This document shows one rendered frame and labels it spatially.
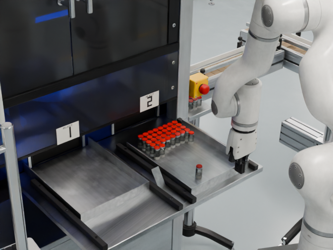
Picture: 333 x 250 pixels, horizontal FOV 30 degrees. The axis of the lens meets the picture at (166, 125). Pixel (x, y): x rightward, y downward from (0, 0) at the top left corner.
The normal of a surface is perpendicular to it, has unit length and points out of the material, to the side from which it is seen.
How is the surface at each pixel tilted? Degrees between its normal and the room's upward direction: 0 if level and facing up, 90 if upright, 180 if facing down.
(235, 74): 44
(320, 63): 51
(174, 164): 0
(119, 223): 0
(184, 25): 90
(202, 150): 0
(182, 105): 90
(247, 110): 91
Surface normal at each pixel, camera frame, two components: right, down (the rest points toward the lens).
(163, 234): 0.65, 0.40
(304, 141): -0.76, 0.32
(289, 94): 0.02, -0.85
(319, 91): -0.39, 0.14
